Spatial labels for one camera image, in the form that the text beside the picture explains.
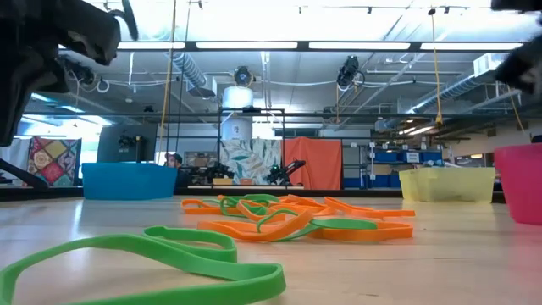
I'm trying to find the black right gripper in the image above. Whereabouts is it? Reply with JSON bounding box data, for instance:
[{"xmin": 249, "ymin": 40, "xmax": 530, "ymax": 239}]
[{"xmin": 493, "ymin": 40, "xmax": 542, "ymax": 95}]

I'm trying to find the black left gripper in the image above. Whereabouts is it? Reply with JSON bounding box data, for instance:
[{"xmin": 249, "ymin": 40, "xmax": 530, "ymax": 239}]
[{"xmin": 0, "ymin": 54, "xmax": 69, "ymax": 147}]

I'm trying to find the pink-red plastic basket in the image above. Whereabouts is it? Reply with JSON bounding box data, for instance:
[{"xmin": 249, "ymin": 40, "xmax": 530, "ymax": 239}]
[{"xmin": 493, "ymin": 142, "xmax": 542, "ymax": 226}]

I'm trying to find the green rubber band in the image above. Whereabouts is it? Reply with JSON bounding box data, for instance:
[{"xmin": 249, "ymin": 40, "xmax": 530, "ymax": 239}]
[
  {"xmin": 218, "ymin": 193, "xmax": 281, "ymax": 218},
  {"xmin": 142, "ymin": 225, "xmax": 239, "ymax": 264},
  {"xmin": 0, "ymin": 234, "xmax": 288, "ymax": 305},
  {"xmin": 257, "ymin": 208, "xmax": 379, "ymax": 243}
]

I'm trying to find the white ceiling unit box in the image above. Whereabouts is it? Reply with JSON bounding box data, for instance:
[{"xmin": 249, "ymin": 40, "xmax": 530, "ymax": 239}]
[{"xmin": 473, "ymin": 53, "xmax": 516, "ymax": 78}]

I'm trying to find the white hanging cloth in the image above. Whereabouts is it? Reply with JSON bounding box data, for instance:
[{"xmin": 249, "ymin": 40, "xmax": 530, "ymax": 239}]
[{"xmin": 0, "ymin": 136, "xmax": 31, "ymax": 173}]

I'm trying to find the colourful patchwork quilt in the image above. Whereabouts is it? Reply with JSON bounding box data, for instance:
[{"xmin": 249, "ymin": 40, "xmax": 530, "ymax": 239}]
[{"xmin": 25, "ymin": 136, "xmax": 82, "ymax": 188}]

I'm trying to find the black ceiling light beam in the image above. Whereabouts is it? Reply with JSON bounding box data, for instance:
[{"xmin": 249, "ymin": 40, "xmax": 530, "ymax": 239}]
[{"xmin": 57, "ymin": 40, "xmax": 526, "ymax": 53}]

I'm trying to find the dark monitor panel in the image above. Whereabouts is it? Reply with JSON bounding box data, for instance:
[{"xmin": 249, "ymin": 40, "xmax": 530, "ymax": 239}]
[{"xmin": 96, "ymin": 123, "xmax": 158, "ymax": 164}]

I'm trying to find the blue plastic basket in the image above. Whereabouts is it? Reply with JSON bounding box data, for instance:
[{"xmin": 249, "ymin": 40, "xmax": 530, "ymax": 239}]
[{"xmin": 80, "ymin": 162, "xmax": 179, "ymax": 201}]

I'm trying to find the yellow translucent plastic basket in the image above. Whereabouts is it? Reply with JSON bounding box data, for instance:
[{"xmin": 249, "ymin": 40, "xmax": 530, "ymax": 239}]
[{"xmin": 398, "ymin": 166, "xmax": 496, "ymax": 203}]

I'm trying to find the shelf with blue bins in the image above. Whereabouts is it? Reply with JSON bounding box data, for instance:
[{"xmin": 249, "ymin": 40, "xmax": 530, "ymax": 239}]
[{"xmin": 342, "ymin": 141, "xmax": 445, "ymax": 190}]

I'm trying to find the person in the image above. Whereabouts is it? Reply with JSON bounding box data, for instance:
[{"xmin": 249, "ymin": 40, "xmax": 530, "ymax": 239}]
[{"xmin": 163, "ymin": 152, "xmax": 191, "ymax": 189}]

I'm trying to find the black background equipment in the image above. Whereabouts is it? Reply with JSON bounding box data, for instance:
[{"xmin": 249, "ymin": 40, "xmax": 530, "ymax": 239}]
[{"xmin": 185, "ymin": 163, "xmax": 235, "ymax": 181}]

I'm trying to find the orange-red hanging cloth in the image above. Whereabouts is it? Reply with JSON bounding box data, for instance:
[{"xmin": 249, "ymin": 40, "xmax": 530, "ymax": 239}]
[{"xmin": 282, "ymin": 136, "xmax": 343, "ymax": 191}]

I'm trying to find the leaf-patterned hanging cloth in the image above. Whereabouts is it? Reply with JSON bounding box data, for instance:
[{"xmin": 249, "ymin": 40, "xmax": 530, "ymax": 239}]
[{"xmin": 219, "ymin": 138, "xmax": 283, "ymax": 186}]

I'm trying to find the thick black cable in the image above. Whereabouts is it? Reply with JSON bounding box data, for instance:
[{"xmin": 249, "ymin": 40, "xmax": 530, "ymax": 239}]
[{"xmin": 0, "ymin": 158, "xmax": 50, "ymax": 190}]

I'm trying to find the silver ventilation duct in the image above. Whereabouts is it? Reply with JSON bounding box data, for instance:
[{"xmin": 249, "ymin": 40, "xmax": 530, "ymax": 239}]
[
  {"xmin": 412, "ymin": 71, "xmax": 509, "ymax": 114},
  {"xmin": 171, "ymin": 51, "xmax": 209, "ymax": 89}
]

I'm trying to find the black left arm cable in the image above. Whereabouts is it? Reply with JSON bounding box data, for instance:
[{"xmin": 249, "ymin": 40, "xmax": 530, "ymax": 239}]
[{"xmin": 108, "ymin": 0, "xmax": 140, "ymax": 42}]

